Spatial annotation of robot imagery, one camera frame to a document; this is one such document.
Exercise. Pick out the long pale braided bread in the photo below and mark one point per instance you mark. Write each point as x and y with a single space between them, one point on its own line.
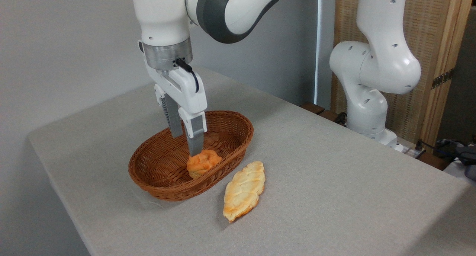
243 191

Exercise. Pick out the dark brown wooden board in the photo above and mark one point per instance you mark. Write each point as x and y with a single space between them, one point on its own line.
316 109
433 161

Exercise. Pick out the wooden woven folding screen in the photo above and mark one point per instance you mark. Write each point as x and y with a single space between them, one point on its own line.
431 32

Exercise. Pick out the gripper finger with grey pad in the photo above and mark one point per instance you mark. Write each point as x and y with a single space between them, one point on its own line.
173 118
196 133

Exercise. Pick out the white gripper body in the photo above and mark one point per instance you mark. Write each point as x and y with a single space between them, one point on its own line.
186 94

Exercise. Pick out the brass screen hinge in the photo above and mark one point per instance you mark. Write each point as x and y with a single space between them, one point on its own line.
442 78

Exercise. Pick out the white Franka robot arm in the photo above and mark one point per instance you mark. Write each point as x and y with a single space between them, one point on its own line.
379 62

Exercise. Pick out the round orange bread roll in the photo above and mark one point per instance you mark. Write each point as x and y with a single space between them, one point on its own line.
202 162

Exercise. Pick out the white power strip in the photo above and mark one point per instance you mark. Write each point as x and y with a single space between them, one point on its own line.
407 151

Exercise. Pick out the black power plug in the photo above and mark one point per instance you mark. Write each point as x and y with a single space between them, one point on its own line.
419 146

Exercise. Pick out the brown oval wicker basket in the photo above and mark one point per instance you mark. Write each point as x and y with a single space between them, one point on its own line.
160 166

